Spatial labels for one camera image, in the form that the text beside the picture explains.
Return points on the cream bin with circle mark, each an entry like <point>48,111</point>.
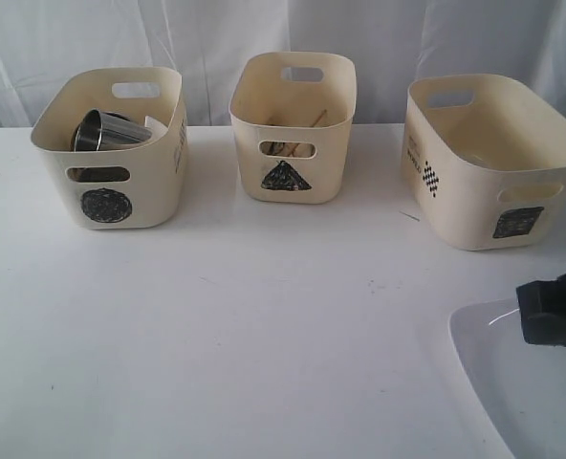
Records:
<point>152,194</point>

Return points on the steel mug with loop handle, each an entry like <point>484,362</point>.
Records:
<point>105,131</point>

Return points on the cream bin with triangle mark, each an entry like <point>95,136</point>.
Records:
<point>276,99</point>

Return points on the cream bin with square mark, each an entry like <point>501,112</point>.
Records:
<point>485,158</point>

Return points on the wooden chopstick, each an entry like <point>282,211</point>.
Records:
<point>291,148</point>

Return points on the wooden chopstick apart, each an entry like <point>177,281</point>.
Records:
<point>322,119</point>

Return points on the large white square plate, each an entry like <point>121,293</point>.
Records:
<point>521,386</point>

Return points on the steel cup with wire handle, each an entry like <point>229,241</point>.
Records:
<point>106,174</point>

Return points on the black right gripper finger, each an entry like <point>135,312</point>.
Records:
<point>542,307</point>

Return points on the stainless steel spoon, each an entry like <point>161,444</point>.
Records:
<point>272,148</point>

